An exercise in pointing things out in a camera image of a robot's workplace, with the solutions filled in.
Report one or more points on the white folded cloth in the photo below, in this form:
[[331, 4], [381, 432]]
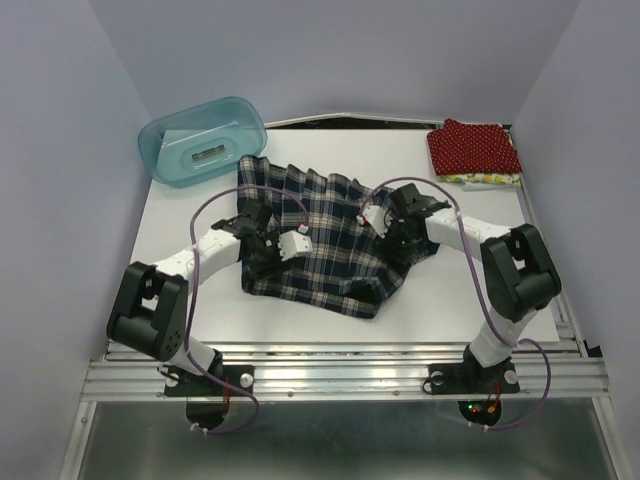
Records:
[[488, 186]]

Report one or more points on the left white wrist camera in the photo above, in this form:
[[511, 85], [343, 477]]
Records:
[[293, 244]]

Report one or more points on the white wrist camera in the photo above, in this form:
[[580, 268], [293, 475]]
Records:
[[378, 218], [293, 244]]

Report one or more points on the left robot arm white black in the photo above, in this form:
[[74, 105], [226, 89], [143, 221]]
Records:
[[150, 312]]

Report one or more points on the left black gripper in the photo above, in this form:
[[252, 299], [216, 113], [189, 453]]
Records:
[[268, 269]]

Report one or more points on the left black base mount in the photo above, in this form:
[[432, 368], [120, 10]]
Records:
[[183, 384]]

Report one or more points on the teal plastic bin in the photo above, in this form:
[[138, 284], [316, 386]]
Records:
[[202, 142]]

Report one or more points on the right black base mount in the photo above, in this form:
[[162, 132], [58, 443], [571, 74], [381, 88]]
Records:
[[460, 375]]

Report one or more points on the aluminium rail frame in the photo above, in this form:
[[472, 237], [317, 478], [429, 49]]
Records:
[[354, 411]]

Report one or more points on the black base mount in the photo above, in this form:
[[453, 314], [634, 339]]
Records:
[[183, 384], [460, 375]]

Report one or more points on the red polka dot folded skirt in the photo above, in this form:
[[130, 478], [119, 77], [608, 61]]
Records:
[[460, 148]]

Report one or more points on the navy plaid skirt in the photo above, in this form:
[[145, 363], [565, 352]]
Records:
[[348, 272]]

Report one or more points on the lemon print folded skirt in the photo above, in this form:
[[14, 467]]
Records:
[[496, 179]]

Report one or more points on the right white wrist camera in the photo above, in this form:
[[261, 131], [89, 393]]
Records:
[[378, 218]]

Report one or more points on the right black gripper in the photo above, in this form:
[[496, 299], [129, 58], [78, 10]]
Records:
[[400, 252]]

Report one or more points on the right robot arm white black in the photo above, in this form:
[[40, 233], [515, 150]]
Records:
[[511, 267]]

